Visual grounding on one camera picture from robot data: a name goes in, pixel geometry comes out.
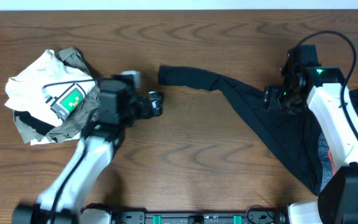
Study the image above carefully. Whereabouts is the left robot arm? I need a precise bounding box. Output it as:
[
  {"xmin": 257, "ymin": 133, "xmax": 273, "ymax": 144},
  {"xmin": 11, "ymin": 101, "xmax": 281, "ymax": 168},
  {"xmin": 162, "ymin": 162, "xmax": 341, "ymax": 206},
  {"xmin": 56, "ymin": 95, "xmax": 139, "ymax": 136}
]
[{"xmin": 12, "ymin": 80, "xmax": 163, "ymax": 224}]

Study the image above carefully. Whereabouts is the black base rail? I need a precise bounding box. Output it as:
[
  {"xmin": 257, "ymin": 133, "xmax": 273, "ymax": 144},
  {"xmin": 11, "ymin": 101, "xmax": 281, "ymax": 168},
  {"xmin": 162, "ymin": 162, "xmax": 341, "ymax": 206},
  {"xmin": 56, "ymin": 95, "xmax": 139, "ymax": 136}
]
[{"xmin": 82, "ymin": 203, "xmax": 288, "ymax": 224}]

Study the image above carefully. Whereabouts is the black garment under shirt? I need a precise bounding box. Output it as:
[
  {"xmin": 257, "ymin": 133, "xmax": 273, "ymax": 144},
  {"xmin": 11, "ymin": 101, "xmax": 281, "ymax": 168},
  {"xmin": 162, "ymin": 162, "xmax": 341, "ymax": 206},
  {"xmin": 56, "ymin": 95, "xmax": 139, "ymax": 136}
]
[{"xmin": 14, "ymin": 111, "xmax": 55, "ymax": 136}]

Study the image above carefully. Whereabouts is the black leggings grey waistband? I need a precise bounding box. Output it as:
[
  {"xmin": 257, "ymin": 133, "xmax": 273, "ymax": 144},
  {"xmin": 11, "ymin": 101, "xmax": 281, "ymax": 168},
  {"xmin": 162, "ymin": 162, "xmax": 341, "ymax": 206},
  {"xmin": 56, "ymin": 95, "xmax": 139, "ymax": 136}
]
[{"xmin": 157, "ymin": 65, "xmax": 358, "ymax": 196}]

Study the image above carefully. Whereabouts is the olive green garment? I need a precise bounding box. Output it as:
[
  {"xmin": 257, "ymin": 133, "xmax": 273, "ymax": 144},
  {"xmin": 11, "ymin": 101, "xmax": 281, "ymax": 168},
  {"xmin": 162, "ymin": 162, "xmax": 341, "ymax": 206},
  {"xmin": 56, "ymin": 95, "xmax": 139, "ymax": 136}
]
[{"xmin": 17, "ymin": 47, "xmax": 99, "ymax": 145}]

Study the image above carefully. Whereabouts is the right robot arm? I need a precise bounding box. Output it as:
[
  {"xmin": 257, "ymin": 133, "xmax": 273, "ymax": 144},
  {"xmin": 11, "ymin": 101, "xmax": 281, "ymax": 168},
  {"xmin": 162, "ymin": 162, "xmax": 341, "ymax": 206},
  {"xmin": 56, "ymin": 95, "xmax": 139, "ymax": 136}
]
[{"xmin": 264, "ymin": 45, "xmax": 358, "ymax": 223}]

